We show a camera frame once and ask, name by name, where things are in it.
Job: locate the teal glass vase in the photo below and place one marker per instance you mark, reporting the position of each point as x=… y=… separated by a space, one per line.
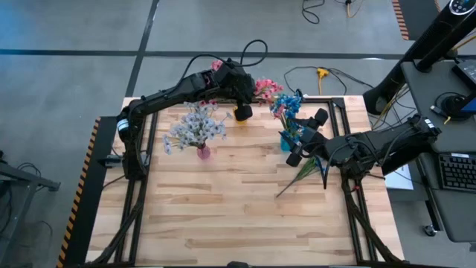
x=284 y=145

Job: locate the black tower fan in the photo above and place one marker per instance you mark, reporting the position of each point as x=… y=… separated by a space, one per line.
x=427 y=41

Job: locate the pink glass vase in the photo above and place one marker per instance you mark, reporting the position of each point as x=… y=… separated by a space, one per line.
x=204 y=152

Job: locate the grey desk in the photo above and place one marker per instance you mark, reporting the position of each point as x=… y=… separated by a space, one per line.
x=424 y=111

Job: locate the black table camera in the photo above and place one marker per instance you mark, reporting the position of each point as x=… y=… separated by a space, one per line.
x=238 y=265

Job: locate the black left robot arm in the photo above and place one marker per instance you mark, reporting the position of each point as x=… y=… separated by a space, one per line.
x=167 y=97

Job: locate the blue flat device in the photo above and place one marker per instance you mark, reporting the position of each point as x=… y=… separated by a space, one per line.
x=469 y=104

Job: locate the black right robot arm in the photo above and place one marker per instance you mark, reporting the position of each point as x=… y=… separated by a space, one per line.
x=386 y=143

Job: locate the black keyboard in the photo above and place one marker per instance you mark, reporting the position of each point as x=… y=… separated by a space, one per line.
x=459 y=173

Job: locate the yellow glass vase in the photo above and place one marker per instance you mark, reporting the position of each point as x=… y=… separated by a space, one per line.
x=240 y=121

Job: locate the desk caster wheel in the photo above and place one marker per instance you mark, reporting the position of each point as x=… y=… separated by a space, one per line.
x=430 y=231

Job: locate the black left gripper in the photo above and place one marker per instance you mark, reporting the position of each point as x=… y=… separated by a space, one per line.
x=238 y=83

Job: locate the white paper sheet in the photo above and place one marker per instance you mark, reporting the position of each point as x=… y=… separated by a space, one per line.
x=399 y=180

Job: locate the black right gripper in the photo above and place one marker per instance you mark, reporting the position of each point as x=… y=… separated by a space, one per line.
x=314 y=143

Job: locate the black round desk device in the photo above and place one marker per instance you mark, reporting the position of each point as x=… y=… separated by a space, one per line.
x=455 y=106

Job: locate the dark laptop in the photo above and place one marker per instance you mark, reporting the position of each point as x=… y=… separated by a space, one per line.
x=468 y=70

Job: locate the black aluminium table frame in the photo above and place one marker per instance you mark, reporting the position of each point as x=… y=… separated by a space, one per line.
x=320 y=99

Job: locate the black frame clamp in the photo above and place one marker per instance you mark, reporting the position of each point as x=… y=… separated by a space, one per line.
x=300 y=94

